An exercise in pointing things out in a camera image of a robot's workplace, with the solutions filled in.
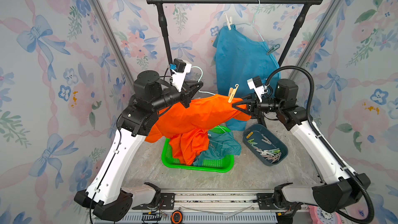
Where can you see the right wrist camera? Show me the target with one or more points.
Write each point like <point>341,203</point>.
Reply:
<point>256,84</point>

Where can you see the white clothespin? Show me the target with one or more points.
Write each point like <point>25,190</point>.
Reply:
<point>229,21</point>

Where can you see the green plastic tray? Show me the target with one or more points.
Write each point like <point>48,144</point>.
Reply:
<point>220,166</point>

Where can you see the dark teal clothespin bin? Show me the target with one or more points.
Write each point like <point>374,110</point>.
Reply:
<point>268,148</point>

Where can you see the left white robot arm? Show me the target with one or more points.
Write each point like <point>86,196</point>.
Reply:
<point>106,198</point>

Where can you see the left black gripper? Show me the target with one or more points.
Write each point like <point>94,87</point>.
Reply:
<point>188,91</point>

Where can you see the orange t-shirt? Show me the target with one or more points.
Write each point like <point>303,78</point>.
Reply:
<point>187,128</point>

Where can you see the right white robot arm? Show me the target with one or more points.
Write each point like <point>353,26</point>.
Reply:
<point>341,185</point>

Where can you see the beige clothespin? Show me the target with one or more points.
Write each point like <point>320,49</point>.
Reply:
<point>232,92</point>

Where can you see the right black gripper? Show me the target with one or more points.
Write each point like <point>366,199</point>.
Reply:
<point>253,107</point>

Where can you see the pink round object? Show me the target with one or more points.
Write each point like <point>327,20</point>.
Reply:
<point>320,216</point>

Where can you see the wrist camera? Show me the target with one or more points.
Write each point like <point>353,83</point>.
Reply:
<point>179,69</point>
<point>256,84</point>

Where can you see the teal t-shirt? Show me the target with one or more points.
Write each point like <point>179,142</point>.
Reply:
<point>238,59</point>

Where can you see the black clothes rack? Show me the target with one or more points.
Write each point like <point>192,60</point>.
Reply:
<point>296,27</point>

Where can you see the teal clothespin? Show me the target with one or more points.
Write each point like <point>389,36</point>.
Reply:
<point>273,49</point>

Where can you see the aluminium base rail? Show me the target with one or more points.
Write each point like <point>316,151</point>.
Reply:
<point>215,207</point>

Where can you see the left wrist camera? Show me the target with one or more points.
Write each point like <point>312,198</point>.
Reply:
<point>179,69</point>

